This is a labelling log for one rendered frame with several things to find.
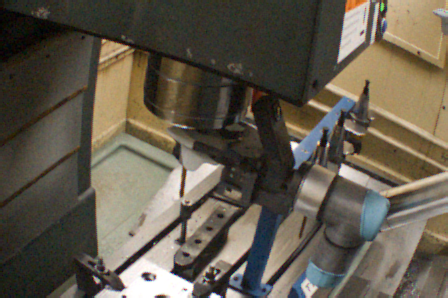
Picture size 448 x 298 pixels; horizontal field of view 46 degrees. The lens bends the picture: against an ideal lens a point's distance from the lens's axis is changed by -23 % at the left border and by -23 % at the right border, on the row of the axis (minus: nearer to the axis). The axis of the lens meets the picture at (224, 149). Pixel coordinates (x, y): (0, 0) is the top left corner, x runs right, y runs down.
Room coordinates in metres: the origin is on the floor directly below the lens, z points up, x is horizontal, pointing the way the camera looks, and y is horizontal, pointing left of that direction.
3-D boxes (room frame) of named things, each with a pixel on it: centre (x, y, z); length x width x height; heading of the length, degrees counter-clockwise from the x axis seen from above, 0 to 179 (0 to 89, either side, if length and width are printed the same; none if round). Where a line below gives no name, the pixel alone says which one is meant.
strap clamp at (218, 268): (0.95, -0.02, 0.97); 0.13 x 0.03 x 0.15; 156
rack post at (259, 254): (1.04, -0.11, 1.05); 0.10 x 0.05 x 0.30; 66
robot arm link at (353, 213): (0.75, -0.21, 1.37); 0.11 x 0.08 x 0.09; 68
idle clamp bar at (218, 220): (1.15, 0.01, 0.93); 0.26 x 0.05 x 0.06; 161
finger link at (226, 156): (0.80, 0.00, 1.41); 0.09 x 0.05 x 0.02; 82
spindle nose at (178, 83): (0.85, 0.05, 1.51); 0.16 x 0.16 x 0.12
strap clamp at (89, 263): (0.89, 0.22, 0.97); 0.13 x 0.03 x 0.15; 66
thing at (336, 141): (1.17, -0.23, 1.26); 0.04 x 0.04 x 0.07
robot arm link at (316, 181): (0.78, -0.14, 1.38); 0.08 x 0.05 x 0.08; 158
